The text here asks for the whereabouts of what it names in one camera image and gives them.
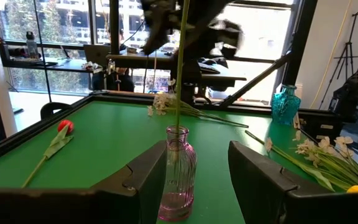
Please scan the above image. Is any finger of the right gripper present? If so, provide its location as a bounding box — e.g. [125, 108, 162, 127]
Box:
[140, 0, 182, 56]
[193, 18, 245, 60]

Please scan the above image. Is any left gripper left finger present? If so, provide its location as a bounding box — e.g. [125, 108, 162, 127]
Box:
[0, 139, 168, 224]

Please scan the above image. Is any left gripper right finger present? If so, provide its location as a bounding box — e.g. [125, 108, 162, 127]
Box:
[227, 140, 358, 224]

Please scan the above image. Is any red tulip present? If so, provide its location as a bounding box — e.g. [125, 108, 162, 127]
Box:
[174, 0, 191, 147]
[21, 119, 75, 189]

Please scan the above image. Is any white flower bunch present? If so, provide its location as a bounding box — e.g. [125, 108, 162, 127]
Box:
[244, 112, 358, 193]

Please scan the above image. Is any white flower sprig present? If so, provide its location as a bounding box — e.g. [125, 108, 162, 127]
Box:
[147, 78, 250, 129]

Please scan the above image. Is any teal textured glass vase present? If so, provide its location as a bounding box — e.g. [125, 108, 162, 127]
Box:
[271, 84, 302, 126]

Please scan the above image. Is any pink ribbed glass vase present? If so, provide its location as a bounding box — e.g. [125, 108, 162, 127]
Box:
[157, 125, 198, 222]

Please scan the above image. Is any grey laptop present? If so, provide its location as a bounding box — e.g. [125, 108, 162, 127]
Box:
[83, 44, 111, 67]

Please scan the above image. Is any person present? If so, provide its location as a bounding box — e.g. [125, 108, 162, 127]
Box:
[104, 27, 135, 93]

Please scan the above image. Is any black chair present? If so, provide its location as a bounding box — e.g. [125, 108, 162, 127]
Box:
[39, 101, 73, 121]

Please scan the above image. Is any black tripod stand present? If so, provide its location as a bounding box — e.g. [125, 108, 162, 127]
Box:
[318, 11, 358, 110]

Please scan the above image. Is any water bottle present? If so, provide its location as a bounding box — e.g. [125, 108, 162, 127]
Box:
[25, 30, 39, 60]

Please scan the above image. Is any black gantry frame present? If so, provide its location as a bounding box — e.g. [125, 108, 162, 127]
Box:
[218, 0, 318, 110]

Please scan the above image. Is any black table frame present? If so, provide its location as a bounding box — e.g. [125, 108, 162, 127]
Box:
[0, 90, 358, 169]

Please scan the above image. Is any yellow cable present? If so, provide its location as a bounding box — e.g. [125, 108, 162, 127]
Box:
[309, 0, 353, 110]

